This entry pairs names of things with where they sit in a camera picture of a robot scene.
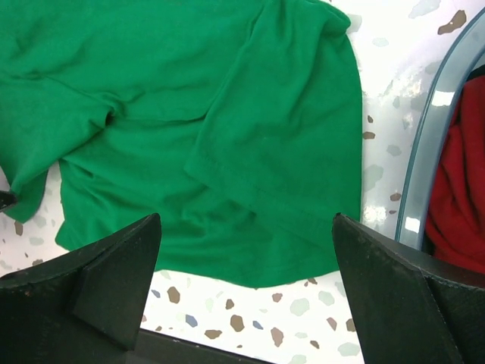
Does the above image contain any translucent blue laundry basket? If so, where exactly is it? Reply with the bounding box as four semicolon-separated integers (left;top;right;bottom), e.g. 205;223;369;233
395;10;484;251

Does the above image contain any green t-shirt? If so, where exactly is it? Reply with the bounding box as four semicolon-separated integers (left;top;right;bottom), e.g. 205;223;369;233
1;1;362;287

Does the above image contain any black t-shirt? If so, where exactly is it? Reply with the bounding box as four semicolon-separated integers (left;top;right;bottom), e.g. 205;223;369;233
466;64;485;82

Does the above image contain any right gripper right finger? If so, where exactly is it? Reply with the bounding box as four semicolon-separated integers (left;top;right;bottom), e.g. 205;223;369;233
332;214;484;363

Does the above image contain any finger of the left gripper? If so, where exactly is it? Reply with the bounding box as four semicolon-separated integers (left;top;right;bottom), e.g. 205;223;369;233
0;190;17;212

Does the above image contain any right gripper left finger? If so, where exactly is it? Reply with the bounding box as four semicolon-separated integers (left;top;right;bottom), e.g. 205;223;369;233
1;214;161;363

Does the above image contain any dark red t-shirt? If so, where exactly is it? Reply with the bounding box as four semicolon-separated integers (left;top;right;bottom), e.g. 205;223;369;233
426;75;484;274

